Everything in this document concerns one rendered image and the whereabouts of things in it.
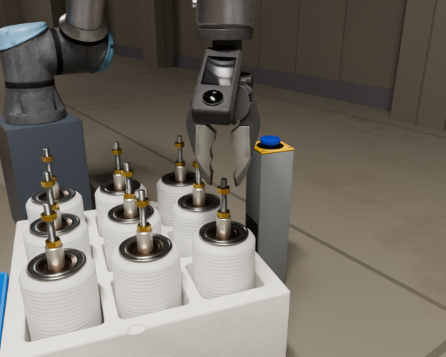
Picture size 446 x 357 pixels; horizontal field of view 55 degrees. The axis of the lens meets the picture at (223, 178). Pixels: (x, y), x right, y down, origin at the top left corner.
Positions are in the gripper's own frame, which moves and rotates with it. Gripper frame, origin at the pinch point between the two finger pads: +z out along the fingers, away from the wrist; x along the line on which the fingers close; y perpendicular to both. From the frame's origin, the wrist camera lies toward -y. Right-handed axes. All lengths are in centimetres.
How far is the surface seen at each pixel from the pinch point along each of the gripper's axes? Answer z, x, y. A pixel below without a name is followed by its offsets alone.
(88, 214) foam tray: 16.3, 29.4, 17.5
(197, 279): 15.3, 3.4, -2.8
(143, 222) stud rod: 4.7, 10.3, -5.5
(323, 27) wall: -9, -35, 249
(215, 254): 10.0, 0.5, -4.1
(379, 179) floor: 35, -44, 92
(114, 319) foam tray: 16.2, 13.1, -11.8
